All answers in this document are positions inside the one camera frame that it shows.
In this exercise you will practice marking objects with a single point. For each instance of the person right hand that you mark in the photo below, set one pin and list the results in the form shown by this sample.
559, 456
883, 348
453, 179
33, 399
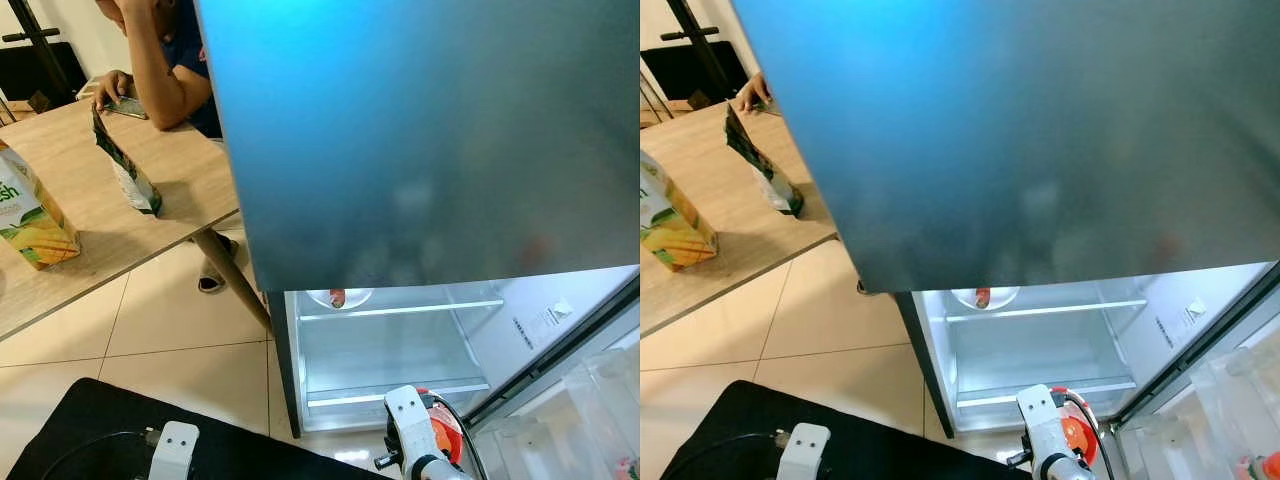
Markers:
752, 92
115, 90

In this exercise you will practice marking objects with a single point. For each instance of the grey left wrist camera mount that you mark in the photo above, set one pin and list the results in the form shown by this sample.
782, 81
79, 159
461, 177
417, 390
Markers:
175, 450
805, 452

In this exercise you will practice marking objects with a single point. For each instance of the glass fridge shelf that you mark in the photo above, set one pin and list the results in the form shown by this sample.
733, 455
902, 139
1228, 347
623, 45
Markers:
1050, 309
400, 392
400, 309
1050, 392

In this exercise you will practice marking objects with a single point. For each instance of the black case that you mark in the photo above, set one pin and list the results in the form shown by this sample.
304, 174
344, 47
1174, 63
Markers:
680, 70
60, 70

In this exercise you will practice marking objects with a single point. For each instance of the red and black bowl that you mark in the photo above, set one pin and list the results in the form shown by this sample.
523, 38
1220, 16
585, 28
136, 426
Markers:
428, 392
1062, 392

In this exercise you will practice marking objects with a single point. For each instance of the mango juice carton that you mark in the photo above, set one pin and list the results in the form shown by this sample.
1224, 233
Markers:
680, 235
40, 235

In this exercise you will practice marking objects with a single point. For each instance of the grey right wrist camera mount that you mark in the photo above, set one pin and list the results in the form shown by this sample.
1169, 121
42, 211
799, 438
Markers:
410, 425
1042, 425

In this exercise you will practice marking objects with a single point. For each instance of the orange carrot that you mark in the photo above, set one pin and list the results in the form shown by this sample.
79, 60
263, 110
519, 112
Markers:
337, 298
983, 298

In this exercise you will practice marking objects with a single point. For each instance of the person in dark blue shirt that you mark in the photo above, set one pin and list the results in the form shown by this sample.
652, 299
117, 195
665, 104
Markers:
195, 40

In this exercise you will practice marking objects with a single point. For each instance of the person right forearm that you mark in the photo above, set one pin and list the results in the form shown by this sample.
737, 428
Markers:
170, 112

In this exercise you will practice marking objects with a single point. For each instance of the fridge lower door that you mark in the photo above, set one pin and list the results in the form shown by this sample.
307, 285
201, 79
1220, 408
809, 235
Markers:
1200, 430
560, 430

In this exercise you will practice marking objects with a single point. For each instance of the dark green snack bag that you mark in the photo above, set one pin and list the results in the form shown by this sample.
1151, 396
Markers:
780, 190
135, 185

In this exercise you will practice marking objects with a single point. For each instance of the black smartphone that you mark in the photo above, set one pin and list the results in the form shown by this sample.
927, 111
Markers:
130, 110
770, 108

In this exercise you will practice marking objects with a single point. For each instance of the orange tomato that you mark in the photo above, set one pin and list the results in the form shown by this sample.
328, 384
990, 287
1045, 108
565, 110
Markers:
447, 440
1080, 440

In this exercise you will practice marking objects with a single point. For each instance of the black stand with crossbar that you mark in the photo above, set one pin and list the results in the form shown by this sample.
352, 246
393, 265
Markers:
40, 45
700, 45

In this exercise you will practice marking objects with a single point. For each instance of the white bowl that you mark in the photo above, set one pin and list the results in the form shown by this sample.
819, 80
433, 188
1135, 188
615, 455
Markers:
1005, 298
358, 298

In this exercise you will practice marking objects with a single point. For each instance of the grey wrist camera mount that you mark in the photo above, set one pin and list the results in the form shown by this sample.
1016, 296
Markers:
1042, 425
805, 452
410, 425
175, 450

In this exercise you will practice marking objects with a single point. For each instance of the grey steel fridge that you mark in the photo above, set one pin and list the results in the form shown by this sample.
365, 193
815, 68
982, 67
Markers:
400, 120
1000, 120

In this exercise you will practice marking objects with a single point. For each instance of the person left forearm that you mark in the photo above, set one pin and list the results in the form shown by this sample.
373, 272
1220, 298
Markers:
148, 50

